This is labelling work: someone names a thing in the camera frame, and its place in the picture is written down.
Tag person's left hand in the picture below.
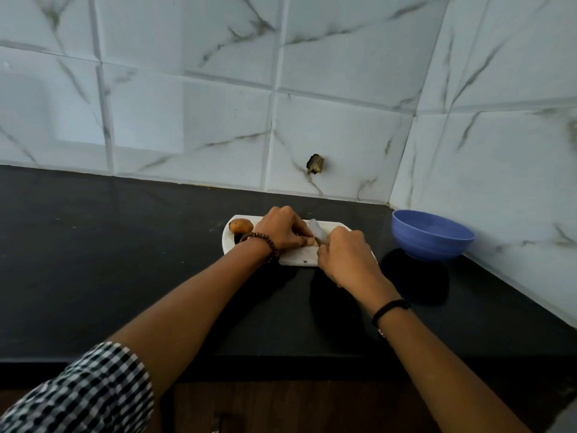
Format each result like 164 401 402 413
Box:
251 206 315 257

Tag steel kitchen knife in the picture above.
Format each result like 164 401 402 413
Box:
308 218 329 243

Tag blue plastic bowl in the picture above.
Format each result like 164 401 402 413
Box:
391 209 476 262

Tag black wristband with charm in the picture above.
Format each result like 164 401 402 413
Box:
371 299 412 339

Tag white cutting board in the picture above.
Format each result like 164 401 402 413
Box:
222 215 378 267

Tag person's left forearm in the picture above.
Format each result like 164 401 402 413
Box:
108 241 273 402

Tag black white checkered shirt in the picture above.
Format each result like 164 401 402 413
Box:
0 341 155 433

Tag dark wooden cabinet door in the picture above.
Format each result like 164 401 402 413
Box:
173 381 542 433

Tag person's right forearm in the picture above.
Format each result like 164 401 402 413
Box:
376 306 533 433

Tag brown bead bracelet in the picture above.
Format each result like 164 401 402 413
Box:
239 232 281 263

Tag person's right hand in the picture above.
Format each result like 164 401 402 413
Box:
317 227 403 315

